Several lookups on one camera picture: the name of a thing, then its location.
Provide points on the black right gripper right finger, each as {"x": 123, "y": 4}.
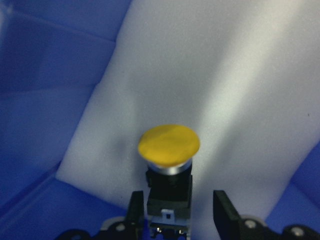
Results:
{"x": 225, "y": 216}

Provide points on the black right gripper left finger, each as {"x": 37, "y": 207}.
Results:
{"x": 136, "y": 211}

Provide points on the yellow push button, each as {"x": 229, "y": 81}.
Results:
{"x": 168, "y": 151}

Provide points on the white foam pad right bin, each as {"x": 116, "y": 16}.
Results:
{"x": 243, "y": 74}

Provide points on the blue bin right side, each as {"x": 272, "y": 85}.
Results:
{"x": 53, "y": 54}

